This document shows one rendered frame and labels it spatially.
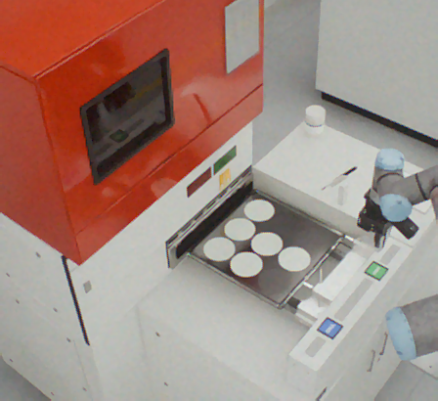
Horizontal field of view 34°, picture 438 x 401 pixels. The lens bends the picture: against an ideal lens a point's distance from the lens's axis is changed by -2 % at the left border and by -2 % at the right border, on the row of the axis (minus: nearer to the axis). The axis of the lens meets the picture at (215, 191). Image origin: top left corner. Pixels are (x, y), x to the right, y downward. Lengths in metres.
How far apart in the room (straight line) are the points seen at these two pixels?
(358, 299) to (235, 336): 0.39
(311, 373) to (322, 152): 0.89
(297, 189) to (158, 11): 0.94
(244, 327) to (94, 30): 1.05
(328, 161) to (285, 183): 0.18
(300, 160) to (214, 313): 0.63
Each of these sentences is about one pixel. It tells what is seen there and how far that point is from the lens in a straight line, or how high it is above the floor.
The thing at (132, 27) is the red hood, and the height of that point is 1.79.
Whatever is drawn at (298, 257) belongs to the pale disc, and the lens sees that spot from 2.31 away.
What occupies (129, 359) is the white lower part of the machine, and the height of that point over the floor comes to 0.60.
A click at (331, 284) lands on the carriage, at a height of 0.88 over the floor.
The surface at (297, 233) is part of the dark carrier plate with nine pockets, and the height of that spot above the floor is 0.90.
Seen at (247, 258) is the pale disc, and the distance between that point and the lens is 2.30.
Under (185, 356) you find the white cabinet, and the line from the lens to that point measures 2.31.
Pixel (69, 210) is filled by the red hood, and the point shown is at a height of 1.43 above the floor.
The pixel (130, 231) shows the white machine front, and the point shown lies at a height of 1.14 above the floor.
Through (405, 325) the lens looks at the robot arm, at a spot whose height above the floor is 1.38.
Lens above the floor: 2.64
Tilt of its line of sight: 44 degrees down
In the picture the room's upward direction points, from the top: 3 degrees counter-clockwise
